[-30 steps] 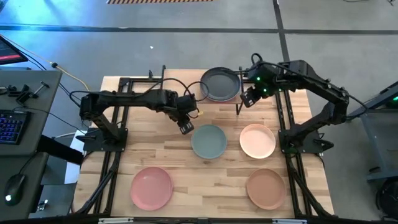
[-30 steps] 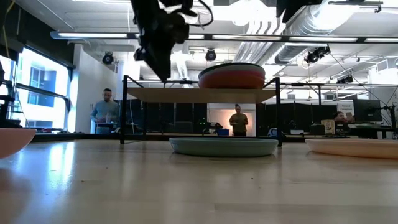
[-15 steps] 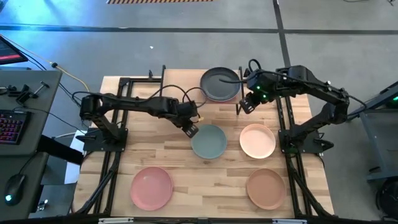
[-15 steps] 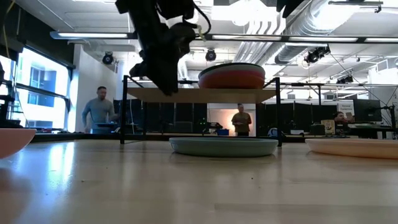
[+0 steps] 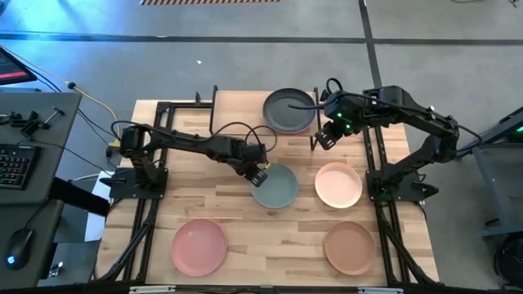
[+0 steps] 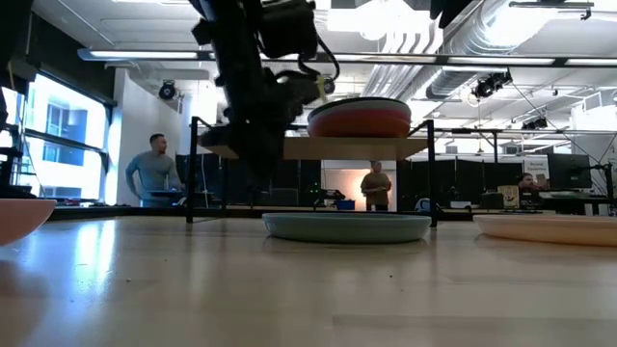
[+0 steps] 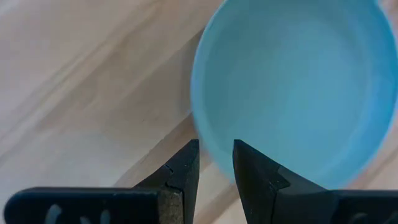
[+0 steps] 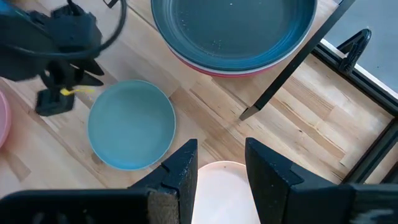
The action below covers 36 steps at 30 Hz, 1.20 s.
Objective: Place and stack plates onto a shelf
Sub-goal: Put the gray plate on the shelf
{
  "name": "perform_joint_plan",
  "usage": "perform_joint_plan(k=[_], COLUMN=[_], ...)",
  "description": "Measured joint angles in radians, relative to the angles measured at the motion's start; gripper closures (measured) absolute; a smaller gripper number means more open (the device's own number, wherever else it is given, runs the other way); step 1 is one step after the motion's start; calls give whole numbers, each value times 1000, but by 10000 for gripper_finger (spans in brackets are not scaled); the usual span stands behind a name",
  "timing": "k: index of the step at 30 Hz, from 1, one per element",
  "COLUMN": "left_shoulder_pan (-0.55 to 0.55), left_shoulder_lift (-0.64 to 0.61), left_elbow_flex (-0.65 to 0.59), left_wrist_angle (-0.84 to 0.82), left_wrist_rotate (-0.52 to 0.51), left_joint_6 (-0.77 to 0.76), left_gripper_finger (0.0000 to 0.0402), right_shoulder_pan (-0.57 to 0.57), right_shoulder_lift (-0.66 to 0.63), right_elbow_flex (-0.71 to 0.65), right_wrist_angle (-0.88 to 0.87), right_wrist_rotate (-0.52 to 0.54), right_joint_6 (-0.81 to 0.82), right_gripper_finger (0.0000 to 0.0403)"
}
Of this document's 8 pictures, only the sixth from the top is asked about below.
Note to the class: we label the wooden shelf with black legs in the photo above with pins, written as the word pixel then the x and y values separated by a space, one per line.
pixel 347 148

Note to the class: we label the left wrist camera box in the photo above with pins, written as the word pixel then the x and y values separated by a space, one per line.
pixel 289 29

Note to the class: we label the terracotta plate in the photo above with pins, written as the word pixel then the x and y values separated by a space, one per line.
pixel 361 129

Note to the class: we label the large window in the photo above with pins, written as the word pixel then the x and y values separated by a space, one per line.
pixel 67 144

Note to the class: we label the black partition curtain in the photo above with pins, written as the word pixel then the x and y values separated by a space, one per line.
pixel 482 176
pixel 303 178

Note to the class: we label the pale peach plate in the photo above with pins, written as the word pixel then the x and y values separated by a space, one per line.
pixel 554 231

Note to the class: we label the black ceiling track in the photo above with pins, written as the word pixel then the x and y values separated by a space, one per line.
pixel 549 4

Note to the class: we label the sage green plate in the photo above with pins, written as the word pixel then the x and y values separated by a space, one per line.
pixel 347 229

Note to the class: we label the black ceiling spotlight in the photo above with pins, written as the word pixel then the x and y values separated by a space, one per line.
pixel 167 90
pixel 534 124
pixel 329 86
pixel 489 86

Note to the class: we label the long linear ceiling light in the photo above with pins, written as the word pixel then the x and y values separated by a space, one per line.
pixel 144 54

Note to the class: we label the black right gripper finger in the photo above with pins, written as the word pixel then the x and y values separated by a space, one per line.
pixel 448 9

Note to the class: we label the blue bin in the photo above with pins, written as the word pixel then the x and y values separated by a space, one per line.
pixel 346 205

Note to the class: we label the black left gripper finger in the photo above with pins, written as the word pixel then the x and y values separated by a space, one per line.
pixel 260 154
pixel 219 136

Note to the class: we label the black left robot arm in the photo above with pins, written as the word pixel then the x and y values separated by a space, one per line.
pixel 231 48

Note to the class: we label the dark desktop monitor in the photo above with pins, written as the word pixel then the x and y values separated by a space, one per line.
pixel 569 171

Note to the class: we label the black aluminium table frame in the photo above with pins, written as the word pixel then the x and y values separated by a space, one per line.
pixel 120 212

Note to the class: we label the dark office desk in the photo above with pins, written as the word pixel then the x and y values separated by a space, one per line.
pixel 578 197

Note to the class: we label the person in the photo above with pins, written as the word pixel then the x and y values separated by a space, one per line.
pixel 528 183
pixel 154 173
pixel 376 188

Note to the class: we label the white round device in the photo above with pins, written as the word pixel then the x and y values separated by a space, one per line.
pixel 423 205

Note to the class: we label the cardboard box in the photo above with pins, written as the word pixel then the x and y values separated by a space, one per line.
pixel 509 196

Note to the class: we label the silver ventilation duct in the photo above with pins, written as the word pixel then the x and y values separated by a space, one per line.
pixel 482 34

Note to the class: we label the white wall poster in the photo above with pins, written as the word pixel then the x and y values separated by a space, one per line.
pixel 536 166

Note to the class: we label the light pink plate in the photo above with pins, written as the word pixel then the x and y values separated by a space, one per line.
pixel 21 219

